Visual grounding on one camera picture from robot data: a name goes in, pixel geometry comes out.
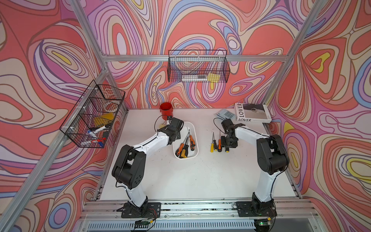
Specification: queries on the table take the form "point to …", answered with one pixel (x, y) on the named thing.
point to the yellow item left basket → (102, 120)
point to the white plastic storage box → (193, 128)
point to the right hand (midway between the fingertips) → (226, 148)
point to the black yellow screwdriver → (215, 144)
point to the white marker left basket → (92, 133)
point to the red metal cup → (166, 108)
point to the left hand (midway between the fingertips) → (175, 133)
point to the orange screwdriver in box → (179, 150)
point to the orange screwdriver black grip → (219, 148)
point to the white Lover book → (253, 112)
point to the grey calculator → (225, 113)
